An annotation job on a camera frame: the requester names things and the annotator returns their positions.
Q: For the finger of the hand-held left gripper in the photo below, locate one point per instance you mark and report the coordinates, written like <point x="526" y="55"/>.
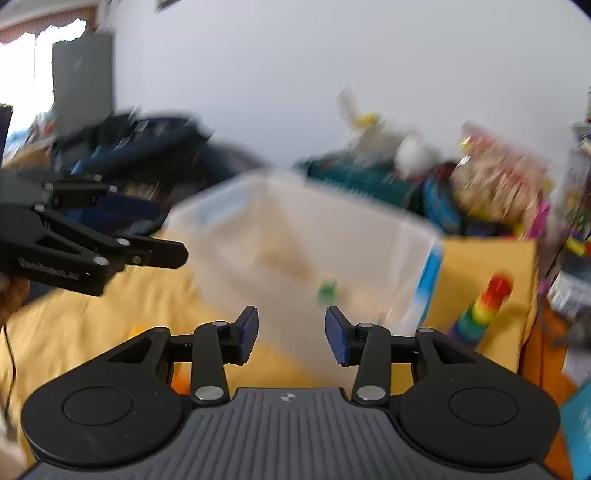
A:
<point x="134" y="203"/>
<point x="157" y="254"/>

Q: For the orange storage box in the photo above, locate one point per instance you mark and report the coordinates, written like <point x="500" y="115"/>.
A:
<point x="545" y="350"/>

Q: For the cluttered white shelf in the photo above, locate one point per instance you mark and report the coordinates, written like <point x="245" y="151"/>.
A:
<point x="577" y="194"/>

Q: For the light blue toy package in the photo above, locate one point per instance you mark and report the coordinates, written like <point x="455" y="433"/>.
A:
<point x="429" y="281"/>

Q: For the white plastic bin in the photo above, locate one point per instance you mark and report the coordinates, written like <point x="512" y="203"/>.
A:
<point x="277" y="230"/>

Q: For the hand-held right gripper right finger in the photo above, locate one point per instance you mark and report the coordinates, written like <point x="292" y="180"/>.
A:
<point x="337" y="339"/>

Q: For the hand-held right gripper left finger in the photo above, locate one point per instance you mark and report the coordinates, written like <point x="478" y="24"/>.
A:
<point x="249" y="337"/>

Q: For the grey cabinet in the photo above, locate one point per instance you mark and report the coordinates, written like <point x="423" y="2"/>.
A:
<point x="83" y="83"/>

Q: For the bright window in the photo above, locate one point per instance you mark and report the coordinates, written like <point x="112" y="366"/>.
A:
<point x="18" y="83"/>

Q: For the yellow blanket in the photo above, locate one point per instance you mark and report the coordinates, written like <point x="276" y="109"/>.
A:
<point x="115" y="309"/>

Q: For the dark blue mesh playpen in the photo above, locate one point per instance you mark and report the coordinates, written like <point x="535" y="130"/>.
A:
<point x="152" y="138"/>

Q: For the person's left hand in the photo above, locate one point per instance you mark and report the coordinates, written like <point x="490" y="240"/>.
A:
<point x="14" y="295"/>

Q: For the clear bag of snacks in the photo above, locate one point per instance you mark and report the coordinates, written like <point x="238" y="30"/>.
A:
<point x="498" y="184"/>

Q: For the green building block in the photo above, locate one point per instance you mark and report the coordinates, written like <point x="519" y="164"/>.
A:
<point x="327" y="290"/>

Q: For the pink packet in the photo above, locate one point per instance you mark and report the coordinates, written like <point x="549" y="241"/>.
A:
<point x="540" y="219"/>

